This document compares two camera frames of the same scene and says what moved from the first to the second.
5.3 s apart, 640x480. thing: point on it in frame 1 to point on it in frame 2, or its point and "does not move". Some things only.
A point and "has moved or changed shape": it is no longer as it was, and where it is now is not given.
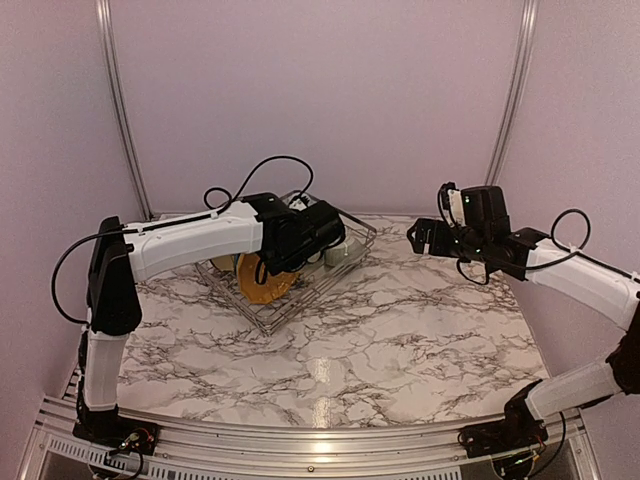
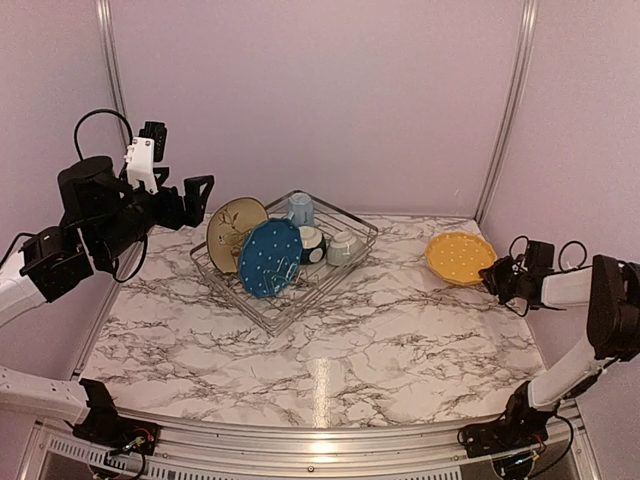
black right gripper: (423, 225) to (490, 276)
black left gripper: (271, 263) to (193, 206)
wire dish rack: (273, 300) does not move
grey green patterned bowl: (350, 248) does not move
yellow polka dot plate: (277, 284) has moved or changed shape
